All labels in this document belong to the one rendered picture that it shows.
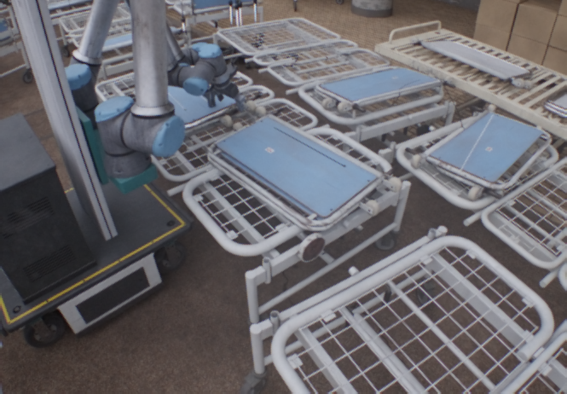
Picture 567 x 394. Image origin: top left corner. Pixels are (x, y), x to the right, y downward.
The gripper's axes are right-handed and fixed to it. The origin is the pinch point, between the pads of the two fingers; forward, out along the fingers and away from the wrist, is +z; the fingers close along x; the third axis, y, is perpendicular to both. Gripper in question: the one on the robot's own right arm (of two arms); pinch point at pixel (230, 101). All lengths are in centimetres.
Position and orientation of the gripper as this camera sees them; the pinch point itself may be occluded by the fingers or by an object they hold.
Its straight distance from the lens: 192.0
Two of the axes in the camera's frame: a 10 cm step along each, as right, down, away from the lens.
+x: 7.9, 4.6, -4.1
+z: 1.6, 4.8, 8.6
